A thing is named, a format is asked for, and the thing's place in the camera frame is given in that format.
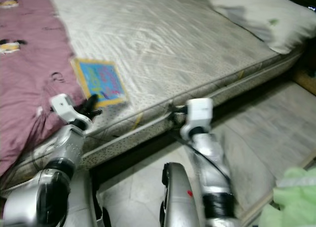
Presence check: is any pale green cloth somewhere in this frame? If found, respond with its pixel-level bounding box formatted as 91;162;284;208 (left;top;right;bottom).
259;167;316;227

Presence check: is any grey robot left leg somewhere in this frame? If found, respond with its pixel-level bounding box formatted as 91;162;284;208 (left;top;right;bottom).
67;185;109;227

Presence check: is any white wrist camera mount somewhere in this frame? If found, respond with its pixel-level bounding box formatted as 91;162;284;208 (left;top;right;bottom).
50;94;89;126
183;98;214;139

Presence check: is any colourful children's book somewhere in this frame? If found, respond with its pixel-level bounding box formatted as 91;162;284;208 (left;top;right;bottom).
70;58;127;107

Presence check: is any pink cartoon print blanket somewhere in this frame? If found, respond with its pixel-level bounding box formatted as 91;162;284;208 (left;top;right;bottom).
0;0;87;176

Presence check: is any grey robot leg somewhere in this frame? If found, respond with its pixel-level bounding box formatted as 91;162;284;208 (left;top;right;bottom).
160;162;203;227
67;185;109;227

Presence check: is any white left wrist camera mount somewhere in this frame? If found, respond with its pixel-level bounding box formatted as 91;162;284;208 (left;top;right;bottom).
50;94;89;126

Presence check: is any grey robot right leg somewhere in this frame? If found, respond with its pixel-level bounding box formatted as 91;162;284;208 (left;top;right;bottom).
160;162;203;227

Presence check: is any white quilted mattress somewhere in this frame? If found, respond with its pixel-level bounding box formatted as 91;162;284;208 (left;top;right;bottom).
0;0;304;188

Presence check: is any white pillow with lettering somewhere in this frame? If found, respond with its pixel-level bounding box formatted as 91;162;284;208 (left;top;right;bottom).
209;0;316;55

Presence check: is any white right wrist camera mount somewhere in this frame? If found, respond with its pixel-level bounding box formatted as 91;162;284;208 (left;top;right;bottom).
183;98;214;139

